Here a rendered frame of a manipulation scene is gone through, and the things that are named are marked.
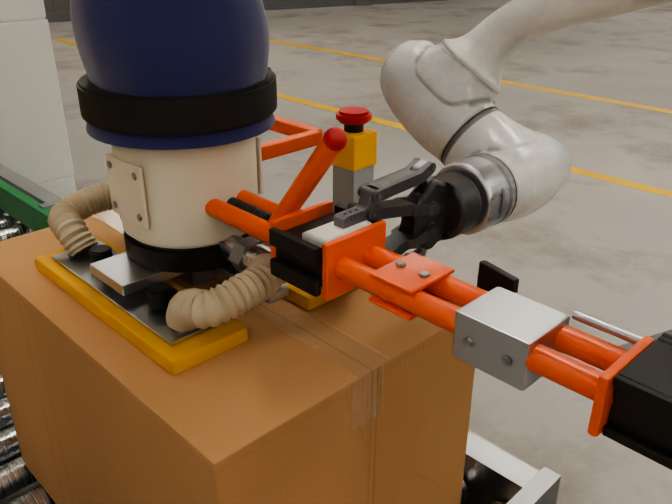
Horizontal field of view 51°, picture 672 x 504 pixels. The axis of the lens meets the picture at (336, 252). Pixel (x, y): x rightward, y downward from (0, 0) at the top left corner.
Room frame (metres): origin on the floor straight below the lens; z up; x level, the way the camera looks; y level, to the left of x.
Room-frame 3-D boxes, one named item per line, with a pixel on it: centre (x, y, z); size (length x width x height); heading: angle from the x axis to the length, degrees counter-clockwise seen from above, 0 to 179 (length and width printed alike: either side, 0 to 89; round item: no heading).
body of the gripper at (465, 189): (0.74, -0.11, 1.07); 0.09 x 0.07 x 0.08; 135
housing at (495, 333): (0.48, -0.14, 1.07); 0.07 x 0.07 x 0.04; 44
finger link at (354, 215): (0.65, -0.02, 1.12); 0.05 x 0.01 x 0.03; 135
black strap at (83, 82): (0.82, 0.18, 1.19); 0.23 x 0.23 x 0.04
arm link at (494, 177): (0.79, -0.16, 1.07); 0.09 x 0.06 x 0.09; 45
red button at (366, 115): (1.33, -0.03, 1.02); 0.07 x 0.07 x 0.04
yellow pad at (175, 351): (0.75, 0.25, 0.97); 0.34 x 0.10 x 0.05; 44
